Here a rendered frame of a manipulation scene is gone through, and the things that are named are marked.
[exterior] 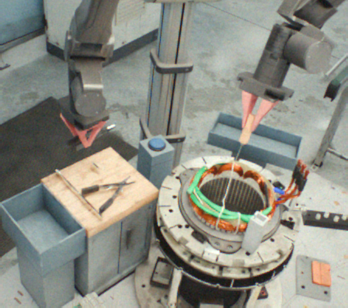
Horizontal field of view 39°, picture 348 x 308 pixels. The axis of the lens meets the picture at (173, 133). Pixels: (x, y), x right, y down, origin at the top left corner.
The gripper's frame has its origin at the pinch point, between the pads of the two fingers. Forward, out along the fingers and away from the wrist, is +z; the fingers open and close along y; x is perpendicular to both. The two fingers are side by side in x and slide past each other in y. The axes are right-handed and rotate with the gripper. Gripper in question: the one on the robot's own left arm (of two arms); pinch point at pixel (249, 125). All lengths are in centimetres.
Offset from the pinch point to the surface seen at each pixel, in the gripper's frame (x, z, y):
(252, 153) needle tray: 34.5, 15.9, -2.8
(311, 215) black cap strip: 55, 33, 18
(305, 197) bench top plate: 64, 31, 14
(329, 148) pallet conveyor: 196, 45, 11
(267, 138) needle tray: 44.7, 13.2, -2.1
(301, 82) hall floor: 279, 28, -29
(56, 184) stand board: -4.7, 30.2, -35.3
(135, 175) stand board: 7.4, 24.9, -22.3
